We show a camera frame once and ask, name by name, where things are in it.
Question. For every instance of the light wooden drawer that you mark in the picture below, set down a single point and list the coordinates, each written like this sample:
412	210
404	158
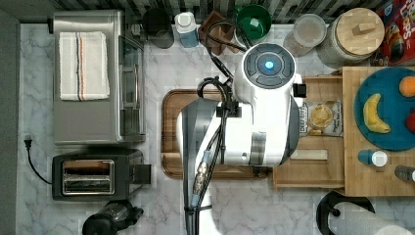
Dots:
318	161

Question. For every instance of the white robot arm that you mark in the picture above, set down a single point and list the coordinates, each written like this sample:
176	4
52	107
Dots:
252	118

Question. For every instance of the snack bag in drawer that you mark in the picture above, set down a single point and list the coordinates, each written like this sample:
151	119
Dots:
324	118

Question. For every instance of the wooden drawer cabinet top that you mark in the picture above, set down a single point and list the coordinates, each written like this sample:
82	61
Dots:
368	180

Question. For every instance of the brown wooden tray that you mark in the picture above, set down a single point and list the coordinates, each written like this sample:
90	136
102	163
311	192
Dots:
173	102

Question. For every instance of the stainless steel toaster oven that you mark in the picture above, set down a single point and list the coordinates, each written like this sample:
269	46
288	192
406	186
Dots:
120	118

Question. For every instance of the dark brown wooden holder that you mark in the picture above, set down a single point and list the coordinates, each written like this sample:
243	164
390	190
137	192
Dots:
224	32

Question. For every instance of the white blue bottle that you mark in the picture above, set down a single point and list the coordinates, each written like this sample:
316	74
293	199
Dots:
187	29

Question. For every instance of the black mug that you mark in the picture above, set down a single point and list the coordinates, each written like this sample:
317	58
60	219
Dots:
156	23

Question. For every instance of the green bowl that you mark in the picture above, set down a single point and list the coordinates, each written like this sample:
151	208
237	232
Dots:
255	21

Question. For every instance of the black grinder appliance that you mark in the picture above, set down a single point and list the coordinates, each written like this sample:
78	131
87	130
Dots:
112	218

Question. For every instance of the clear plastic lidded container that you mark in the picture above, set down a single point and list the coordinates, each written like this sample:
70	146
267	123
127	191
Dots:
309	31

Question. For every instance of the white striped dish towel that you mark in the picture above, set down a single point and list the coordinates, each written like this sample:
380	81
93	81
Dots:
83	66

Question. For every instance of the black two-slot toaster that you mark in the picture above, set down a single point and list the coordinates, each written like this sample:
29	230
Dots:
99	174

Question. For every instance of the black paper towel holder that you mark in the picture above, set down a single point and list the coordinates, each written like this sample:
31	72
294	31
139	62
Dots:
327	207

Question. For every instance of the yellow banana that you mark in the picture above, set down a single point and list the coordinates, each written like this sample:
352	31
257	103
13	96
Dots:
370	115

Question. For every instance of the glass jar wooden lid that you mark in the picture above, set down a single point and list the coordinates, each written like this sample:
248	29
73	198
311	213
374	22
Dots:
351	38

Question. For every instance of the blue white-capped shaker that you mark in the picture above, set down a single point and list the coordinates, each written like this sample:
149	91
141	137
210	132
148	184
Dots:
375	158

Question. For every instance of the white paper towel roll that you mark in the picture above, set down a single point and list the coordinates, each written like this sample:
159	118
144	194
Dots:
355	220

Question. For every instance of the blue round plate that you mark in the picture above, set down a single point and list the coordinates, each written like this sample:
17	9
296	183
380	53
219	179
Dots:
393	109

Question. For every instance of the orange fruit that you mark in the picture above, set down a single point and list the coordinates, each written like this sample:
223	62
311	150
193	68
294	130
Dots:
407	86

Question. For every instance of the red fruit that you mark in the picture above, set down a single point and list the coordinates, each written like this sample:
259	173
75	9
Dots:
410	122

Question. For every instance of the grey pepper shaker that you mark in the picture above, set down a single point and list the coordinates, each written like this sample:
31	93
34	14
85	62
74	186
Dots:
405	172

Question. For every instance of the red cereal box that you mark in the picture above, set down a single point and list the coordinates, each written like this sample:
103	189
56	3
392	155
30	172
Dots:
398	46

